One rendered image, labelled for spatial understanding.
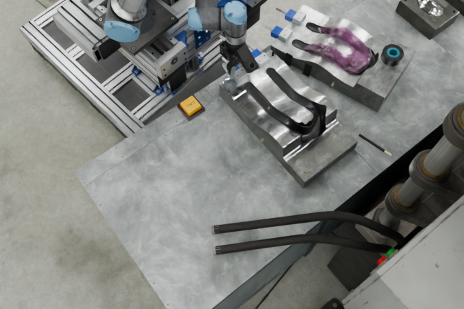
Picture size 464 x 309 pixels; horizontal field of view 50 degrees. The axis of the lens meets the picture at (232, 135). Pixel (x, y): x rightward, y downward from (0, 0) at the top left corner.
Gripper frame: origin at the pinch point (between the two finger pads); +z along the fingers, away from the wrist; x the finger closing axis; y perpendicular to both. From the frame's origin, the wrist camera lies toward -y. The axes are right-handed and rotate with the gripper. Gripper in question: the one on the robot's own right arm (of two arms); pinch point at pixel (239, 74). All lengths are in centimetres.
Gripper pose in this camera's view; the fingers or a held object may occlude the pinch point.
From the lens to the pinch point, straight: 192.9
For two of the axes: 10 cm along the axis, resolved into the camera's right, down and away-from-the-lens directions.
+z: 0.1, 4.5, 8.9
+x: -7.9, 5.5, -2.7
